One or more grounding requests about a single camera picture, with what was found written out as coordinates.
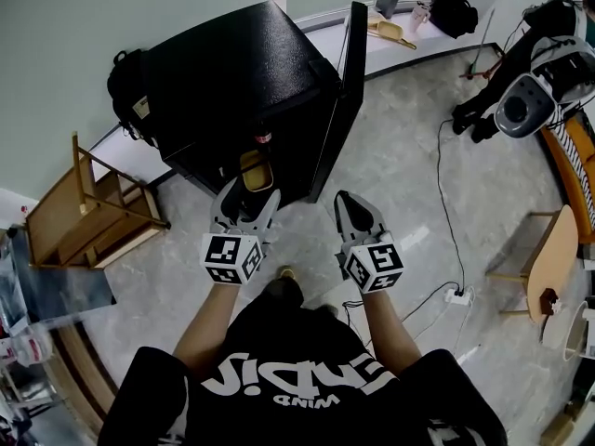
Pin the person's black trousers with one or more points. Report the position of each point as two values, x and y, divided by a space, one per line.
283 293

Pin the white round bin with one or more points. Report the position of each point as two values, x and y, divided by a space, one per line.
576 337

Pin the yellow plastic container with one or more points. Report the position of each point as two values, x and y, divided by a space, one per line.
258 177

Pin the person's left shoe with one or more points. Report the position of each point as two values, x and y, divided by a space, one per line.
286 273

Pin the clear plastic bag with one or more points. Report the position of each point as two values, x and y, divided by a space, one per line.
28 346

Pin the white power strip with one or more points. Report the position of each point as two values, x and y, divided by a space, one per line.
458 295

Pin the wooden tray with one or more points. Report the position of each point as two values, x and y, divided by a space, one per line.
390 30

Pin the wooden board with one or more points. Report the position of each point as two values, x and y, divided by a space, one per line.
79 379

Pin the dark tablet stand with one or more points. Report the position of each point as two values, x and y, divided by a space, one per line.
387 7

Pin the black bag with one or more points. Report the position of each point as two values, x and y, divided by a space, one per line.
453 14

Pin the wooden shelf rack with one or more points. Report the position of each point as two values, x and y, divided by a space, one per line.
60 226

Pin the wooden side table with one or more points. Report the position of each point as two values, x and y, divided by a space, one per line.
553 258

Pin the orange sofa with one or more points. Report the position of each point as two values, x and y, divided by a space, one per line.
569 165

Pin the person's black printed t-shirt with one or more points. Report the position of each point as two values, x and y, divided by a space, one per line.
302 411

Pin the black backpack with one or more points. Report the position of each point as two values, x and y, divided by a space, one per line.
128 91

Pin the pale pink cup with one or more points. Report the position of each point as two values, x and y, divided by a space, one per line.
419 17

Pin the striped blanket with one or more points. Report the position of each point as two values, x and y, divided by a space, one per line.
576 165

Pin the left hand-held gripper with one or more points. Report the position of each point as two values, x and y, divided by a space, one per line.
228 256

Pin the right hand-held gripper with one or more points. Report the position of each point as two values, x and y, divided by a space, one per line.
376 267

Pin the cola bottle red cap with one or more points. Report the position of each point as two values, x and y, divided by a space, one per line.
263 138

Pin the black mini fridge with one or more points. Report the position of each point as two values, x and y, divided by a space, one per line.
232 63

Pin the white low ledge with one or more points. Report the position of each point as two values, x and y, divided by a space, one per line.
400 56

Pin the person's left forearm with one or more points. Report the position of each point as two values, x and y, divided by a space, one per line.
209 323

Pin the grey marbled cabinet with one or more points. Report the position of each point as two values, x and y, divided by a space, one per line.
60 291

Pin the person's right forearm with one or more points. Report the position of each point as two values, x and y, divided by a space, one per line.
388 332

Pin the small brown box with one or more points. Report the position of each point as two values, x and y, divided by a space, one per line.
548 301

